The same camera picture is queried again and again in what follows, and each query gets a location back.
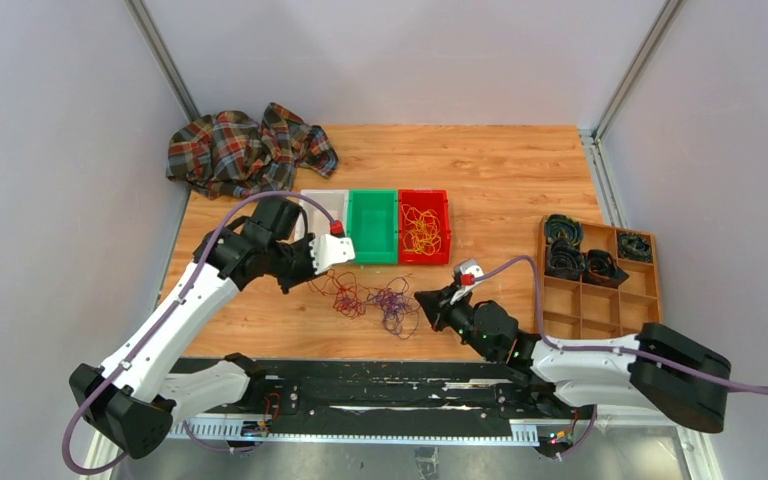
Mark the red plastic bin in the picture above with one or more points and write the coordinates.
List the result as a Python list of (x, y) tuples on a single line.
[(424, 227)]

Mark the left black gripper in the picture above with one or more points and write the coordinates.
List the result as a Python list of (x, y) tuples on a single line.
[(309, 272)]

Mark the wooden compartment tray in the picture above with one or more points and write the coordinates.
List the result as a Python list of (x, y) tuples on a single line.
[(577, 310)]

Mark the plaid cloth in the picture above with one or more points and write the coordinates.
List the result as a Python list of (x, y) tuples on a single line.
[(232, 154)]

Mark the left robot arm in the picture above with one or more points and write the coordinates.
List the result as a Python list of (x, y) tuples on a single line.
[(132, 398)]

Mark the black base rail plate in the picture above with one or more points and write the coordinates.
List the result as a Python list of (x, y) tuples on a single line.
[(400, 399)]

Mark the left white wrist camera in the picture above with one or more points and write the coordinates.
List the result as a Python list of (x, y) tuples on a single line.
[(328, 251)]

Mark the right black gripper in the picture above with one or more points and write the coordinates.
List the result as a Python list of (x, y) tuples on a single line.
[(436, 304)]

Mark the black coiled item upper left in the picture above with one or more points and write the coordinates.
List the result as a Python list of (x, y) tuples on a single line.
[(559, 226)]

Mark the green plastic bin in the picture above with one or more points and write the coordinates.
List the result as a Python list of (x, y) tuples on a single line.
[(372, 226)]

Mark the black coiled item lower left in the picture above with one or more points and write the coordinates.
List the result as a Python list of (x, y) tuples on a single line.
[(564, 260)]

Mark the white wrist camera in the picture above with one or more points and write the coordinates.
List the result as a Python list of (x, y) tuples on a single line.
[(328, 251), (467, 275)]

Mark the white plastic bin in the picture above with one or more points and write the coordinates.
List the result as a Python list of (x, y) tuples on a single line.
[(335, 201)]

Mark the black coiled item far right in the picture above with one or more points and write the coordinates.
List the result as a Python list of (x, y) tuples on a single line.
[(634, 246)]

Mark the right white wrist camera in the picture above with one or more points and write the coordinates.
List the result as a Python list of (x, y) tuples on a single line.
[(467, 275)]

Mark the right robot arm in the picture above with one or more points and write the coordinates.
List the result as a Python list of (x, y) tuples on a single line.
[(657, 369)]

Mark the black coiled item centre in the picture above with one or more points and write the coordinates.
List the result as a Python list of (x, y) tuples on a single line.
[(602, 270)]

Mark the black coiled item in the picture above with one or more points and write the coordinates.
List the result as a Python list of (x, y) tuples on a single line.
[(564, 260), (634, 246), (559, 226), (602, 270)]

